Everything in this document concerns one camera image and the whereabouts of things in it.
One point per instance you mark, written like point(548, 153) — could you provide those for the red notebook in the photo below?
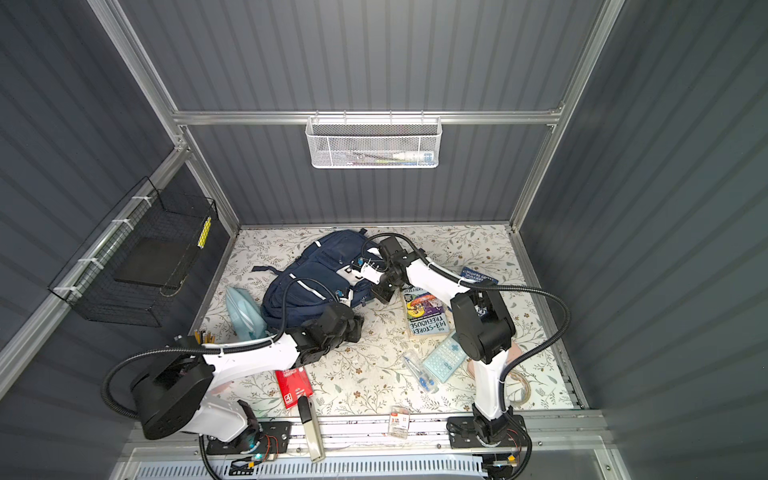
point(293, 384)

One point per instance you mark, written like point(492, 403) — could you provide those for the white tube in basket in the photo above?
point(414, 157)

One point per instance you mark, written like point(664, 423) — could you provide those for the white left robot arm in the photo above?
point(177, 392)

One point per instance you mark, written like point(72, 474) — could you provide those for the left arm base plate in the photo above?
point(269, 437)

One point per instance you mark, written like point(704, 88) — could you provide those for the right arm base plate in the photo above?
point(468, 432)

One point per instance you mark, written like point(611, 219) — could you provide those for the light green calculator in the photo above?
point(445, 359)

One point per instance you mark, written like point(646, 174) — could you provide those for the white wire mesh basket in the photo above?
point(346, 142)

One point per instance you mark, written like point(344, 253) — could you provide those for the black silver stapler tool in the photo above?
point(311, 427)

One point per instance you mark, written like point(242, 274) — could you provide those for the black wire wall basket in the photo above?
point(134, 271)

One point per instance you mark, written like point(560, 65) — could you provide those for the pink pouch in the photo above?
point(512, 354)

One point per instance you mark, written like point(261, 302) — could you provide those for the small clear packet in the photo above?
point(399, 422)

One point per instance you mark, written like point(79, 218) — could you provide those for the pink cup with pencils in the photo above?
point(204, 339)

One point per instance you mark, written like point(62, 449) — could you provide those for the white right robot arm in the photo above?
point(483, 324)

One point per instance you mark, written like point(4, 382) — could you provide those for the light blue folded cloth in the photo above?
point(244, 314)

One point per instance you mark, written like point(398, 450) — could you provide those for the clear blue pen case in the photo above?
point(423, 377)

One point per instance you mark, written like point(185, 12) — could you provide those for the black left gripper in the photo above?
point(356, 328)

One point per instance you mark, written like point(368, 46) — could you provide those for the navy blue student backpack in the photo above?
point(325, 270)

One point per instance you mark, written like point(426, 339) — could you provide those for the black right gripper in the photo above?
point(385, 296)

